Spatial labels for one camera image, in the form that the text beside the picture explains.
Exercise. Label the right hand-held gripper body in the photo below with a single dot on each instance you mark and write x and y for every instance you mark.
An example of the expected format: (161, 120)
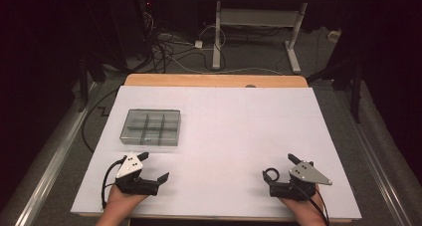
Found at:
(298, 186)

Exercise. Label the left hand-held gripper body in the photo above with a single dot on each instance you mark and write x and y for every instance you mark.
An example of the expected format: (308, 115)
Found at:
(136, 185)

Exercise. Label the clear plastic compartment box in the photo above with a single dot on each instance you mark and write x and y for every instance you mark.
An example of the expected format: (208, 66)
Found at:
(132, 118)

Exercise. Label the person's right hand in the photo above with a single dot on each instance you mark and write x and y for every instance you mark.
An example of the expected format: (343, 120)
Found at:
(303, 206)

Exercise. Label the person's left hand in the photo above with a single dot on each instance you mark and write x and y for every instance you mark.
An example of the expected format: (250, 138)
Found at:
(121, 202)

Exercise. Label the black stand leg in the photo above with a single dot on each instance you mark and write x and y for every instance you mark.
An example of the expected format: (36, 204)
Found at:
(355, 93)
(83, 86)

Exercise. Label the wooden table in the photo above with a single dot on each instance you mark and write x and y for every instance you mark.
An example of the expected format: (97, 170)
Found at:
(199, 80)

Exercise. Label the white power adapter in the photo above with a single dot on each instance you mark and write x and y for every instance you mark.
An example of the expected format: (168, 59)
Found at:
(198, 44)

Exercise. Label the small white box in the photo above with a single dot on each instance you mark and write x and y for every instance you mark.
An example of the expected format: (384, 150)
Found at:
(333, 36)

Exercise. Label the metal floor rail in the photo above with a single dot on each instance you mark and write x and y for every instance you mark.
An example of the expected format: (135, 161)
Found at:
(49, 173)
(375, 159)

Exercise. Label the white metal desk frame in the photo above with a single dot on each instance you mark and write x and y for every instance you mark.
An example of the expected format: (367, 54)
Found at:
(217, 37)

